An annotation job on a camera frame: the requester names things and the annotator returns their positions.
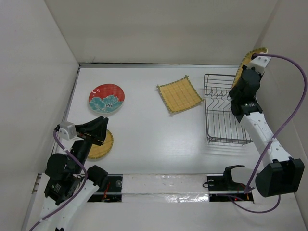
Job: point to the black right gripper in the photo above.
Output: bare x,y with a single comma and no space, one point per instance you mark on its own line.
243,68

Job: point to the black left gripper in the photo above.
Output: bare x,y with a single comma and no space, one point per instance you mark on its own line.
89,127

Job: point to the fan-shaped bamboo tray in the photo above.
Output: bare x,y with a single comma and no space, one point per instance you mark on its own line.
247,58

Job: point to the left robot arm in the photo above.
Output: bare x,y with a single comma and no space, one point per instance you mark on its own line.
70,184

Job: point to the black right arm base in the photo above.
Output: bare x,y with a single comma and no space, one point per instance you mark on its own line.
224,183

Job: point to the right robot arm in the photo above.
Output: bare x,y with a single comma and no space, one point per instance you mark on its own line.
281,173

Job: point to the round bamboo tray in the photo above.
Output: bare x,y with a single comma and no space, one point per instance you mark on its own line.
97,152

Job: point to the red teal floral plate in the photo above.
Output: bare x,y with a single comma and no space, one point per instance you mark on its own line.
106,98

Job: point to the square bamboo tray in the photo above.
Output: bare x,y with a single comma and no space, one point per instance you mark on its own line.
179,95

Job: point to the white foam front strip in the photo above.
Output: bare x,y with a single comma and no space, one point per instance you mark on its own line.
164,183

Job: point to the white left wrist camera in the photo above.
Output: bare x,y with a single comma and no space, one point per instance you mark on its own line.
66,130

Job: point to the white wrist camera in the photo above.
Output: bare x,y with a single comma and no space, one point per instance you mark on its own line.
66,130
259,62

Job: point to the dark wire dish rack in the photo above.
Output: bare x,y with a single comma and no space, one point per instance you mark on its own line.
221,125

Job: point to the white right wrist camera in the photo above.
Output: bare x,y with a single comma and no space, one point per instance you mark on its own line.
259,62

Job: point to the metal front rail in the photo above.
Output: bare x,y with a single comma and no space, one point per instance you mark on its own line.
171,192

